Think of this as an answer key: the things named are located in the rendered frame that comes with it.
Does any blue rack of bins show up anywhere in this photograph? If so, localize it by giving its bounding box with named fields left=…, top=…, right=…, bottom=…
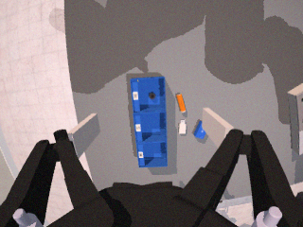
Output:
left=130, top=77, right=168, bottom=167

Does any orange battery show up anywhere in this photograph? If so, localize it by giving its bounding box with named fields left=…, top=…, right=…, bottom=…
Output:
left=177, top=95, right=186, bottom=113

